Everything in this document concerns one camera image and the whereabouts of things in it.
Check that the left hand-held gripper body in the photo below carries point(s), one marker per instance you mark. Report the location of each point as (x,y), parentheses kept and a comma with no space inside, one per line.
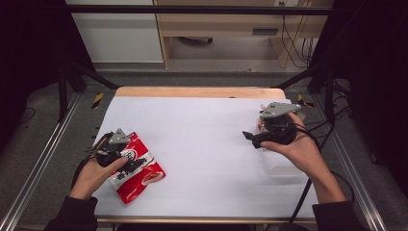
(113,146)

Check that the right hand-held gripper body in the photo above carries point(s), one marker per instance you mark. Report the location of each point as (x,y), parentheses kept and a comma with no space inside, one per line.
(278,128)

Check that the person's left hand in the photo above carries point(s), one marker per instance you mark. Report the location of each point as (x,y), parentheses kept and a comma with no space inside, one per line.
(93,178)

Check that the person's right hand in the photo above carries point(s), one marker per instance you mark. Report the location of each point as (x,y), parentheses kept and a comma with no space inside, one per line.
(301,150)

